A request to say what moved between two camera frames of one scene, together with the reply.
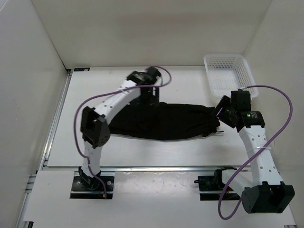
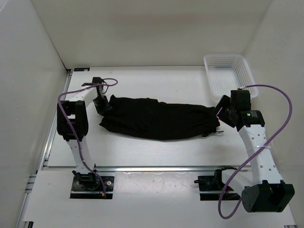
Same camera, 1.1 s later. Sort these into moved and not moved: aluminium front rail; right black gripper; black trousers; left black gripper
Moved: left black gripper
Not moved: right black gripper; aluminium front rail; black trousers
